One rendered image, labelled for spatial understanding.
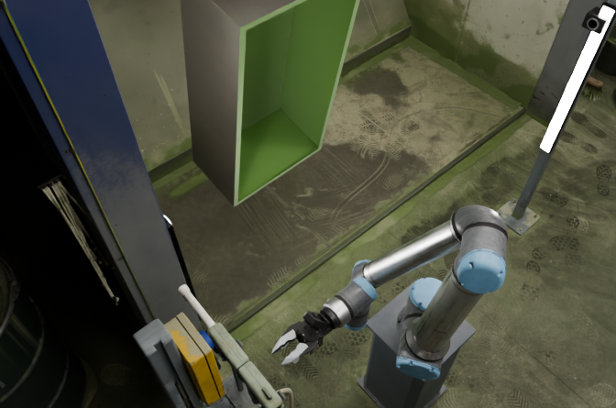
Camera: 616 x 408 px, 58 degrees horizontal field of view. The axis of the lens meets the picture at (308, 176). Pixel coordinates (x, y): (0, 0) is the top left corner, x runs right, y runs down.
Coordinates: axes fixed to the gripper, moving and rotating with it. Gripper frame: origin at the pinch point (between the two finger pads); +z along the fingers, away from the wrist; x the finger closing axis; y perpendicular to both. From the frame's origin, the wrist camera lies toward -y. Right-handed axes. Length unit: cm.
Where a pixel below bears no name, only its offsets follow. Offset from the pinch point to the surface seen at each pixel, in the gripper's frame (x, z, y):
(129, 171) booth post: 46, 10, -49
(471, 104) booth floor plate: 93, -239, 105
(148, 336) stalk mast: 0, 30, -55
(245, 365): 2.2, 10.5, -5.1
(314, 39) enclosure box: 105, -104, -6
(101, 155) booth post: 46, 15, -59
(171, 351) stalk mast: -3, 28, -50
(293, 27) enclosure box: 120, -104, -5
